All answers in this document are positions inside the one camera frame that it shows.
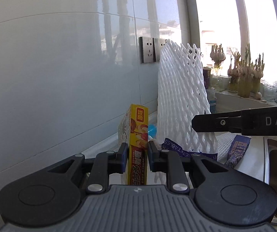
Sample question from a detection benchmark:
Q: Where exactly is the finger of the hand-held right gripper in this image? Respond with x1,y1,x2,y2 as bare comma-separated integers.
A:
192,110,243,133

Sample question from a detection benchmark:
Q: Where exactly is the square grey wall socket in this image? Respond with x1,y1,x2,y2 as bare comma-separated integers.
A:
138,37,155,64
153,38,168,63

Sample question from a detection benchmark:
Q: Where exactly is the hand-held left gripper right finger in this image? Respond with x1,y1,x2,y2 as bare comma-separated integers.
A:
148,140,231,194

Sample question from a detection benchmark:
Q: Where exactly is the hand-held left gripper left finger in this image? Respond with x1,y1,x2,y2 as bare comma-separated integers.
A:
48,143,129,194

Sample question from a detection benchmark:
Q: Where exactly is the yellow cardboard box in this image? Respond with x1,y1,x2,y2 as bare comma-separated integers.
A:
118,104,150,185

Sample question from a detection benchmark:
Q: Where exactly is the sprouted garlic in jars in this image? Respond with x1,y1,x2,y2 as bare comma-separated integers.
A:
228,43,265,97

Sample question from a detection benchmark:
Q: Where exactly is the blue plastic cup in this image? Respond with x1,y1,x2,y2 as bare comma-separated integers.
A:
148,124,158,141

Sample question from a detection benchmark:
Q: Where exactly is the hanging garlic bunch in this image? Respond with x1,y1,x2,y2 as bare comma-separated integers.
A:
210,44,226,64

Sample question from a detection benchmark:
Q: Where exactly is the white foam fruit net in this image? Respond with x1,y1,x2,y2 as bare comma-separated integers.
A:
153,39,219,185
216,133,240,162

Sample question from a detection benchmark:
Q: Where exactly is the dark blue snack packet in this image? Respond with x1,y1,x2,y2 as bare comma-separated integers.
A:
224,135,251,168

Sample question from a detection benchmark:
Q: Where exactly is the dark blue printed wrapper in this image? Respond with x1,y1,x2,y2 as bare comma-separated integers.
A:
161,138,219,165

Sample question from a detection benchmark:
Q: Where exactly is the white window frame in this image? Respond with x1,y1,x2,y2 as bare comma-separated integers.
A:
230,0,277,83

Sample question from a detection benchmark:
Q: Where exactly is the clear glass jar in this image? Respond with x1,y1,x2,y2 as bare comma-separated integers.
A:
263,81,277,102
213,74,232,92

